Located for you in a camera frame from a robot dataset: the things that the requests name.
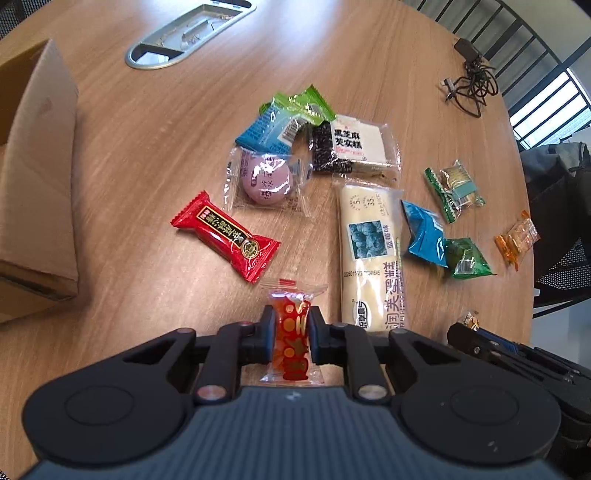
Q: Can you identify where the red orange clear snack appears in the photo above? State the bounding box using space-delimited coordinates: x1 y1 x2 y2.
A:
260 279 327 387

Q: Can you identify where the red candy bar wrapper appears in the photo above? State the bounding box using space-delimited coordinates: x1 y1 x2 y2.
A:
170 190 280 284

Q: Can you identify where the small clear candy pack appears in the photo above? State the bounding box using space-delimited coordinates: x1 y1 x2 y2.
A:
458 310 480 331

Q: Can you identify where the long white blueberry cake pack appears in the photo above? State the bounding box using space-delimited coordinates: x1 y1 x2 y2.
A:
335 180 408 334

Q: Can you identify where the pink round pastry pack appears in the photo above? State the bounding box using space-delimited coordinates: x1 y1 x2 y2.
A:
223 147 312 216

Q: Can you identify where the green cracker pack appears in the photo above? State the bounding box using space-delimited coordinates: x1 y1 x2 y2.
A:
424 159 486 224

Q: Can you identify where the blue small snack packet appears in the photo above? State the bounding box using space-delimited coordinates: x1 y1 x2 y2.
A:
402 200 448 268

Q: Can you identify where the orange cracker pack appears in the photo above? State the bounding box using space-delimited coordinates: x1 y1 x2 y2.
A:
494 210 540 271

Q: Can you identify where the dark green small packet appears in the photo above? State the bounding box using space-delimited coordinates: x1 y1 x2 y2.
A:
445 237 495 280

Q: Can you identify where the black sesame cake pack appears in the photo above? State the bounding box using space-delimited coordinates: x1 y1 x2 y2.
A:
308 115 402 182

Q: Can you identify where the black backpack on chair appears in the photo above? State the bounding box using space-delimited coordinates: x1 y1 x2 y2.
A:
520 142 590 307

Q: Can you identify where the light green snack packet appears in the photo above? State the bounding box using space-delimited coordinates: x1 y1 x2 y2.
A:
259 85 335 126

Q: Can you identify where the black metal railing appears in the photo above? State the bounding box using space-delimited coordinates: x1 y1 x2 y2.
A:
408 1 590 150

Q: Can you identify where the open cardboard box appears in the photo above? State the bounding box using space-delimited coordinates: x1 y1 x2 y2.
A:
0 39 78 322

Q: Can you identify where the black charger with cable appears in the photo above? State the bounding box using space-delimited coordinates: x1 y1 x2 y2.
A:
441 38 499 118

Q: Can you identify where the silver table cable port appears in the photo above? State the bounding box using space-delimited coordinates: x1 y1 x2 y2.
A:
124 1 256 70

